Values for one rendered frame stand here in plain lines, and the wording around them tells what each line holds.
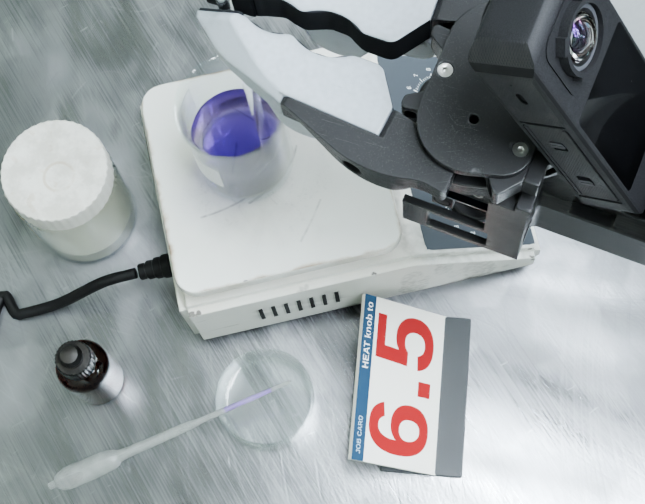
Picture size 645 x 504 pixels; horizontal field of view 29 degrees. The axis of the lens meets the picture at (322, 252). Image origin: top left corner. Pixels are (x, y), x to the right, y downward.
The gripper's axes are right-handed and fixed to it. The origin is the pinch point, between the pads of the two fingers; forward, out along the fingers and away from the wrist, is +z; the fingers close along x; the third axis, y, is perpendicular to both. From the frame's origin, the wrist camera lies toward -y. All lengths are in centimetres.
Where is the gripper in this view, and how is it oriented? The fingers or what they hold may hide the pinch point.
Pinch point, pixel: (229, 5)
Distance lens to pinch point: 50.4
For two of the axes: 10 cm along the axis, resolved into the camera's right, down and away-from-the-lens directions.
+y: 0.7, 3.0, 9.5
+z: -9.2, -3.5, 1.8
